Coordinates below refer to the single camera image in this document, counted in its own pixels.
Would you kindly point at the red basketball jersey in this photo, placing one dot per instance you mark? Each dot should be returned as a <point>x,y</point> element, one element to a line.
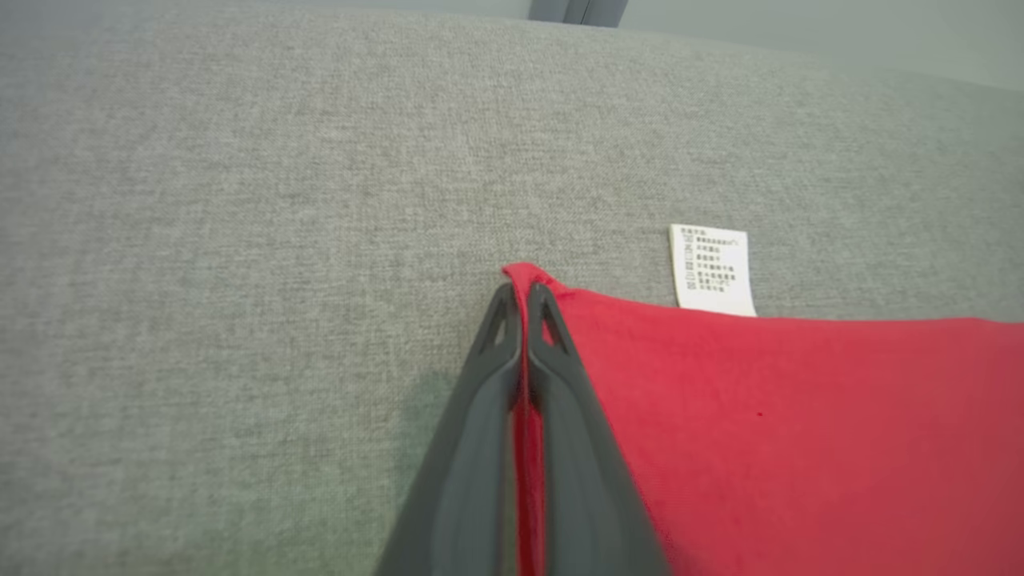
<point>800,440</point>

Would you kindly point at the grey fabric sofa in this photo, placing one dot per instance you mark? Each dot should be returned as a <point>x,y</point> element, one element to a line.
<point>240,240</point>

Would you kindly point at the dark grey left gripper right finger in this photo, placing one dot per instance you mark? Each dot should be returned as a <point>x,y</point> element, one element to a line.
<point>584,496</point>

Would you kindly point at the grey metal pillar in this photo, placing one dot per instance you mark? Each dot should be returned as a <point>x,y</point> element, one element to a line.
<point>576,10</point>

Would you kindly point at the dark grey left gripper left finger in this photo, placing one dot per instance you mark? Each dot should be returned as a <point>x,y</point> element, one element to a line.
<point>464,496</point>

